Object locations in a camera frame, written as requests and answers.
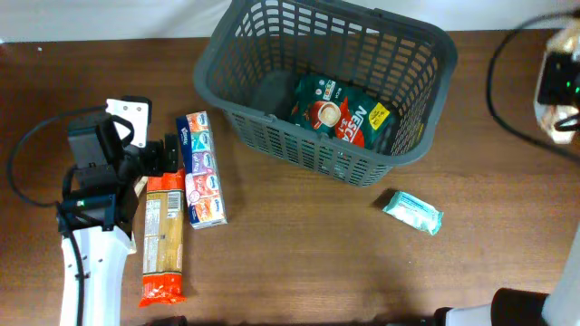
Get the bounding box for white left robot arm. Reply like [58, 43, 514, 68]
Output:
[56, 112, 177, 325]

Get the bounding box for teal wet wipes packet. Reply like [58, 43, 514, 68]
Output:
[382, 191, 443, 235]

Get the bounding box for green Nescafe coffee bag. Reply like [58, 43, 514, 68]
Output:
[288, 74, 396, 150]

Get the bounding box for beige snack pouch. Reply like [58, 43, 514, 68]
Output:
[533, 27, 580, 145]

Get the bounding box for grey plastic basket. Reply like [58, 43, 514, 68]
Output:
[194, 0, 458, 187]

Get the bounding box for orange spaghetti packet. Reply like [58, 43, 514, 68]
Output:
[140, 169, 186, 307]

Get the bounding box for Kleenex tissue multipack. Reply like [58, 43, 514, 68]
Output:
[176, 111, 227, 229]

